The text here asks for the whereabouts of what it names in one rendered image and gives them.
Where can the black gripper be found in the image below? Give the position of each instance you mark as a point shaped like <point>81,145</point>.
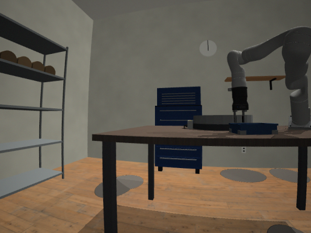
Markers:
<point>239,96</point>

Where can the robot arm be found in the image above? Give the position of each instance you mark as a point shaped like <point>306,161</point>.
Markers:
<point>296,50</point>

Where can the blue crate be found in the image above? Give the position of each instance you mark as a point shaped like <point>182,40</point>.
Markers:
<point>253,128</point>

